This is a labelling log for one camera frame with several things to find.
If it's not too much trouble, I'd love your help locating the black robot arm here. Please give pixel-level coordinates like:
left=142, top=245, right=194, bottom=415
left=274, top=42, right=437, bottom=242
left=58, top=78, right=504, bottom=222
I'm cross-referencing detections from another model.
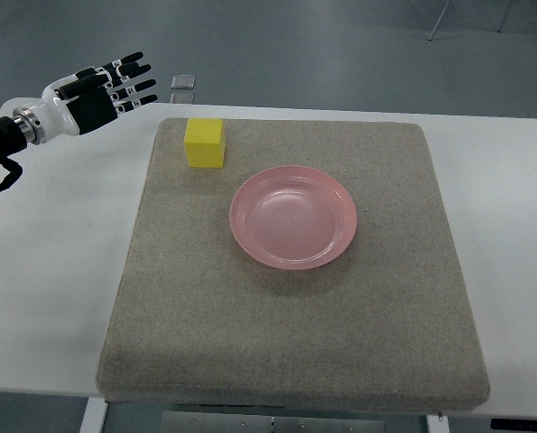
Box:
left=0, top=106, right=44, bottom=193

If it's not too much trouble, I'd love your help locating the pink plastic plate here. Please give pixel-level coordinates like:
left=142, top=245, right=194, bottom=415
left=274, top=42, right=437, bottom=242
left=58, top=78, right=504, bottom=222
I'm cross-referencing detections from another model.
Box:
left=229, top=165, right=357, bottom=271

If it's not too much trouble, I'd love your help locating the metal chair leg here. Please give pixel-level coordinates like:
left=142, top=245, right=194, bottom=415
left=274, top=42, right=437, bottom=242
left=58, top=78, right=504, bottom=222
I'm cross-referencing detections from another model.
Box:
left=427, top=1, right=451, bottom=41

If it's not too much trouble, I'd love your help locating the beige fabric mat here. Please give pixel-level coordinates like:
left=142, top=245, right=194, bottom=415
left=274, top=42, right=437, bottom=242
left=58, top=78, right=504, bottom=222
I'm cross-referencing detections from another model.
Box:
left=96, top=118, right=490, bottom=413

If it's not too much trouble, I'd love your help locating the clear floor socket cover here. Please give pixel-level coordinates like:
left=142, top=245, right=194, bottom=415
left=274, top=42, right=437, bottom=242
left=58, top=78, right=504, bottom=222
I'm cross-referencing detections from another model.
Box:
left=171, top=74, right=196, bottom=90

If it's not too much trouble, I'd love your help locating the yellow foam block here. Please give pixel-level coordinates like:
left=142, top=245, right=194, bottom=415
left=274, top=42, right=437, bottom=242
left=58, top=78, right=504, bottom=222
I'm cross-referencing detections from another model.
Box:
left=183, top=118, right=226, bottom=169

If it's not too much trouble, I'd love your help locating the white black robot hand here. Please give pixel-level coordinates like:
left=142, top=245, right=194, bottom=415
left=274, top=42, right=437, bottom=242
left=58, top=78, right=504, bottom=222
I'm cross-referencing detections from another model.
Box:
left=42, top=51, right=157, bottom=135

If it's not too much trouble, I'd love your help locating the metal table frame bar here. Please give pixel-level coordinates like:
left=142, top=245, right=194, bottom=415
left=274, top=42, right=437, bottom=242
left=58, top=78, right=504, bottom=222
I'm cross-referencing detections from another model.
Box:
left=159, top=411, right=385, bottom=433

